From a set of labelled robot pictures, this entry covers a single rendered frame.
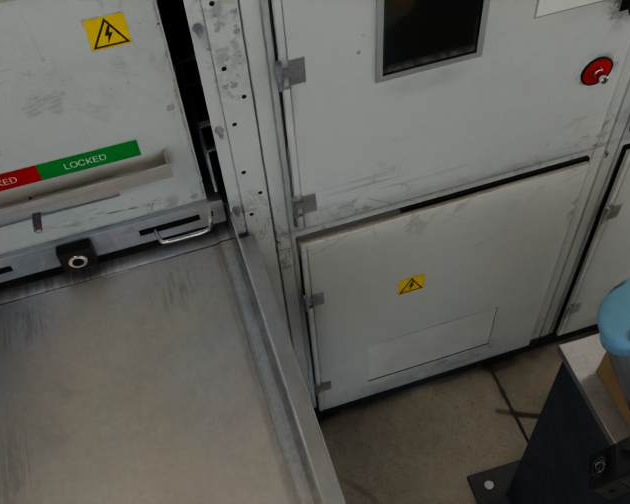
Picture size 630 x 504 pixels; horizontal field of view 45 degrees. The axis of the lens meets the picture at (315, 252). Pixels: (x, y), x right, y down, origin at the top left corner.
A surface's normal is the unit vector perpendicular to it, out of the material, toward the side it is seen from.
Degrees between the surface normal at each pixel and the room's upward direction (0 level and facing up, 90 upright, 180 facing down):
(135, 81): 90
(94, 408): 0
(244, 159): 90
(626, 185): 90
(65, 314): 0
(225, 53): 90
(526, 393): 0
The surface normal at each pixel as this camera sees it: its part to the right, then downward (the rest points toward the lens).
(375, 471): -0.05, -0.60
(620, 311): -0.47, -0.76
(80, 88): 0.30, 0.75
